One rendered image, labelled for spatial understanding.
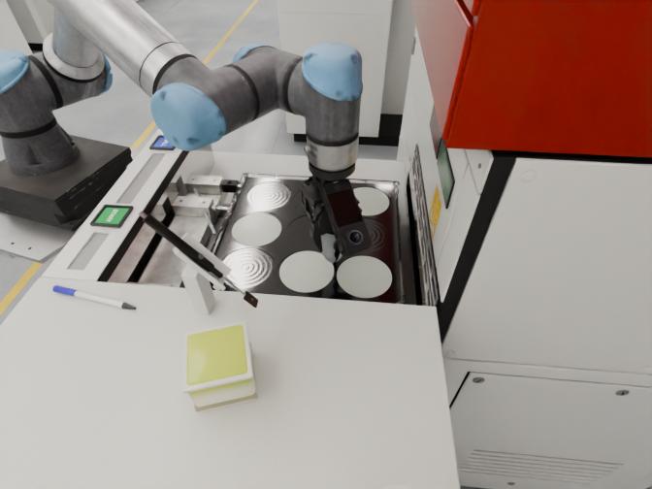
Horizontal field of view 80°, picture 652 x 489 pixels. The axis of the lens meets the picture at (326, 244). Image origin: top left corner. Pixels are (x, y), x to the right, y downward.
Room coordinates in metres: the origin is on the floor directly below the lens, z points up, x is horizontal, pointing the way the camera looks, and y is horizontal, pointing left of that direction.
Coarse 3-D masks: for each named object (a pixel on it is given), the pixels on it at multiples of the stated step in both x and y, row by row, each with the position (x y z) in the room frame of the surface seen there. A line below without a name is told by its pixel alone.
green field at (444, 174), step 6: (444, 156) 0.51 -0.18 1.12; (438, 162) 0.54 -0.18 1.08; (444, 162) 0.50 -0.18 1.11; (444, 168) 0.49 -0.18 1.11; (444, 174) 0.48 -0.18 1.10; (444, 180) 0.47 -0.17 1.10; (450, 180) 0.44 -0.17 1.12; (444, 186) 0.46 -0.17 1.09; (450, 186) 0.44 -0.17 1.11; (444, 192) 0.46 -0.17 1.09; (444, 198) 0.45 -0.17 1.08
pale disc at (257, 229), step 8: (248, 216) 0.62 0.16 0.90; (256, 216) 0.62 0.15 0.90; (264, 216) 0.62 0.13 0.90; (272, 216) 0.62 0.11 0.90; (240, 224) 0.59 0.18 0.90; (248, 224) 0.59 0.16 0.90; (256, 224) 0.59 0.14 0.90; (264, 224) 0.59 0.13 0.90; (272, 224) 0.59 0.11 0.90; (280, 224) 0.59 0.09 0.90; (232, 232) 0.57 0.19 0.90; (240, 232) 0.57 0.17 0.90; (248, 232) 0.57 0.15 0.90; (256, 232) 0.57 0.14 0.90; (264, 232) 0.57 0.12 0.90; (272, 232) 0.57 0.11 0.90; (240, 240) 0.55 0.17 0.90; (248, 240) 0.55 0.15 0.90; (256, 240) 0.55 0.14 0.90; (264, 240) 0.55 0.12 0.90; (272, 240) 0.55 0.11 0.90
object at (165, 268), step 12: (216, 204) 0.68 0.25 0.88; (180, 216) 0.64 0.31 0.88; (192, 216) 0.64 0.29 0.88; (216, 216) 0.67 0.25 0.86; (180, 228) 0.60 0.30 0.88; (192, 228) 0.60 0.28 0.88; (204, 228) 0.60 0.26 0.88; (204, 240) 0.58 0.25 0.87; (156, 252) 0.53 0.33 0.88; (168, 252) 0.53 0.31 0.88; (156, 264) 0.50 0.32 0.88; (168, 264) 0.50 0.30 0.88; (180, 264) 0.50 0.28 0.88; (144, 276) 0.47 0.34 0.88; (156, 276) 0.47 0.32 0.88; (168, 276) 0.47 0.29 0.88; (180, 276) 0.47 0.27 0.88
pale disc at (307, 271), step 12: (300, 252) 0.51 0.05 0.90; (312, 252) 0.51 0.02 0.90; (288, 264) 0.48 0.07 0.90; (300, 264) 0.48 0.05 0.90; (312, 264) 0.48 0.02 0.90; (324, 264) 0.48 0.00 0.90; (288, 276) 0.46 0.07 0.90; (300, 276) 0.46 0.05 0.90; (312, 276) 0.45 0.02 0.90; (324, 276) 0.45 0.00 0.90; (300, 288) 0.43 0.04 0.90; (312, 288) 0.43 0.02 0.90
